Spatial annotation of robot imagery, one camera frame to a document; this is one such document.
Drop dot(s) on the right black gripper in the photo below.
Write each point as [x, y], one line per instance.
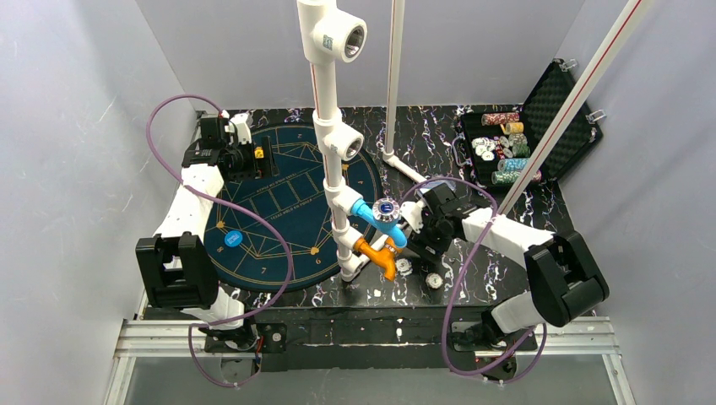
[424, 239]

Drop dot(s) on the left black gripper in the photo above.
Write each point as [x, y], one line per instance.
[252, 162]

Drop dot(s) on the grey white poker chip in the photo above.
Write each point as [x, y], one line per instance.
[434, 281]

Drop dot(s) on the blue button chip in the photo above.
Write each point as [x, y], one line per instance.
[233, 238]

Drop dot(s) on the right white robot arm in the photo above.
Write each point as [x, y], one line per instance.
[564, 279]

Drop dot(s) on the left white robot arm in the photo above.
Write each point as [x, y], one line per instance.
[176, 268]

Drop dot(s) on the dark blue 5 chip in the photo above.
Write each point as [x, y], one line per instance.
[403, 267]

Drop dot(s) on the round blue poker mat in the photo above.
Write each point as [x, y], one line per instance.
[293, 202]

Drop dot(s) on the orange pipe valve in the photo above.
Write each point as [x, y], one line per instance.
[385, 258]

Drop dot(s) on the blue pipe valve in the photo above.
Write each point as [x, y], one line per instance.
[384, 215]

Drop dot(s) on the green pink chip row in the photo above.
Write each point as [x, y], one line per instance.
[509, 177]

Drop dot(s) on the light blue chip row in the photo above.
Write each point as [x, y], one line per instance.
[513, 164]

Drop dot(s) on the loose white chips pile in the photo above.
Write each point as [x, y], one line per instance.
[488, 149]

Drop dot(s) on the black chip case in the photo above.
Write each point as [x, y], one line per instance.
[536, 113]

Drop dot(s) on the green chip stack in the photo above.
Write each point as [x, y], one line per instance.
[519, 145]

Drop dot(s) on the red chip row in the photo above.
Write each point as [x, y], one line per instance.
[500, 118]

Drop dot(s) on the yellow chip stack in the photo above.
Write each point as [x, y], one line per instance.
[513, 127]

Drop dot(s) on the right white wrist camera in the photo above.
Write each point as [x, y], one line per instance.
[412, 212]

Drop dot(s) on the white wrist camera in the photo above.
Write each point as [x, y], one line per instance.
[412, 212]
[241, 123]

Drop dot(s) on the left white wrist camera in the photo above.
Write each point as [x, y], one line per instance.
[241, 123]

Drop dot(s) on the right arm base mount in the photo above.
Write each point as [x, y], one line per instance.
[464, 337]

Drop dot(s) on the white PVC pipe frame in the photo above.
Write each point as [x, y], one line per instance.
[330, 35]

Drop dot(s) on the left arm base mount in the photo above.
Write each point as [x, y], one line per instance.
[254, 337]

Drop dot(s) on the aluminium frame rail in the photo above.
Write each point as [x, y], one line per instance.
[366, 353]

